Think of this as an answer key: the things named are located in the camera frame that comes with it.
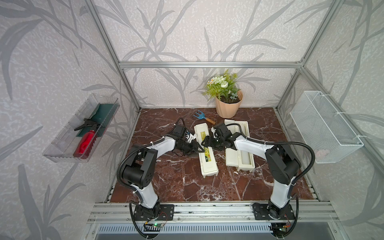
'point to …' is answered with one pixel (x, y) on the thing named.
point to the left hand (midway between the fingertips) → (202, 152)
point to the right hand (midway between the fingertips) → (203, 144)
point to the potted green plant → (228, 96)
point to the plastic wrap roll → (245, 127)
